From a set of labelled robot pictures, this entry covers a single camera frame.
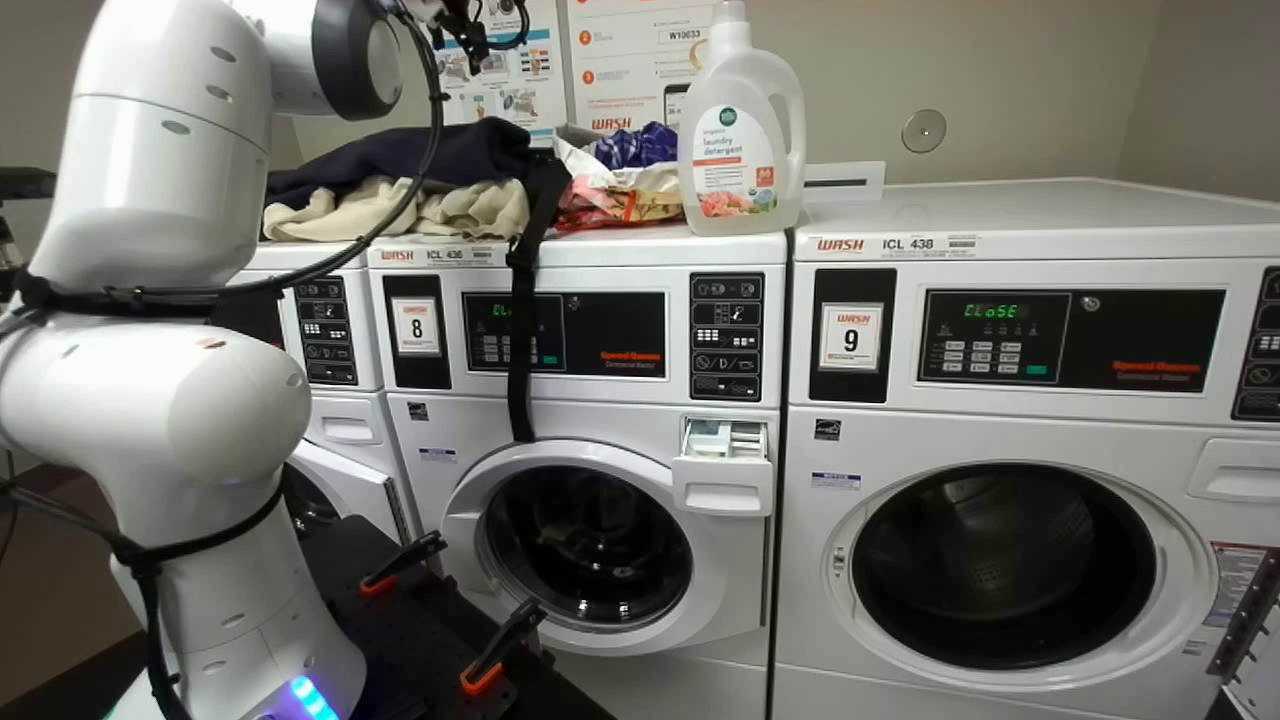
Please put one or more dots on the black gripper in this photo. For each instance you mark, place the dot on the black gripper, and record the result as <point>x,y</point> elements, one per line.
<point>471,31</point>

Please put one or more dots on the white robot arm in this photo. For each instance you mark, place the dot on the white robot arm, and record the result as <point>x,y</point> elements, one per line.
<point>118,370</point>

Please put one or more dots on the beige cloth garment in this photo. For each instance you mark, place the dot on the beige cloth garment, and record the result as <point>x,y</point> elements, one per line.
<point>495,208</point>

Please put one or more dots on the wall instruction poster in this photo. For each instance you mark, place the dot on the wall instruction poster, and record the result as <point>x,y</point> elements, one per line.
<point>523,77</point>

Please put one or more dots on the dark navy garment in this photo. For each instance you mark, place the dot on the dark navy garment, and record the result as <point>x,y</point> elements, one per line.
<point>443,156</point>

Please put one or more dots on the black clamp orange tip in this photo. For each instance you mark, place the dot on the black clamp orange tip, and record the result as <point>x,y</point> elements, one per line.
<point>388,572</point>

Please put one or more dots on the white detergent bottle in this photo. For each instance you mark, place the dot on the white detergent bottle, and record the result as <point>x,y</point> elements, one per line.
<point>741,132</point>

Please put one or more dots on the round wall outlet cover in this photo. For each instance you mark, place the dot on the round wall outlet cover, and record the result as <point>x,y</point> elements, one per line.
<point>927,131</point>

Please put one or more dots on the colourful laundry bag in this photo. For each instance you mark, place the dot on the colourful laundry bag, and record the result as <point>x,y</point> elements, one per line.
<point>621,180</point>

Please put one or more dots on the right washing machine number 9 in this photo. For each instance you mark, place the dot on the right washing machine number 9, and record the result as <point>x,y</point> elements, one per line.
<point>1035,459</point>

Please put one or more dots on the left washing machine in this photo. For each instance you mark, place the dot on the left washing machine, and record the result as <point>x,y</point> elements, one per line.
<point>344,463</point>

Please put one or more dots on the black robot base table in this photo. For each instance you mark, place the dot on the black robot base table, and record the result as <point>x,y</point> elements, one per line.
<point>415,639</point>

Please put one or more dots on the white box behind bottle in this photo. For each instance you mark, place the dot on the white box behind bottle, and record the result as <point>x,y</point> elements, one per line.
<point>844,180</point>

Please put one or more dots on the middle washing machine number 8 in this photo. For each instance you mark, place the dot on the middle washing machine number 8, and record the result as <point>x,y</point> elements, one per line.
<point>602,437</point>

